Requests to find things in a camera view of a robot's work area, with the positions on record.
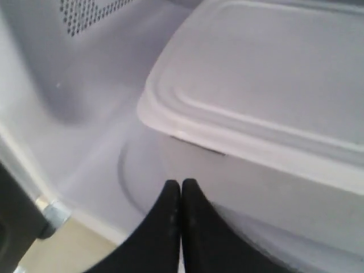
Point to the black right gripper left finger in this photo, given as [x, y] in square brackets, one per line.
[154, 246]

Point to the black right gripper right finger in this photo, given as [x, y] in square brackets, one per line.
[210, 244]

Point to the white plastic lidded container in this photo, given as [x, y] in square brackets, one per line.
[276, 83]

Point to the white microwave oven body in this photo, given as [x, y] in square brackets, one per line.
[72, 74]

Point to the glass turntable plate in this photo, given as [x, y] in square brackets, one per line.
[237, 216]

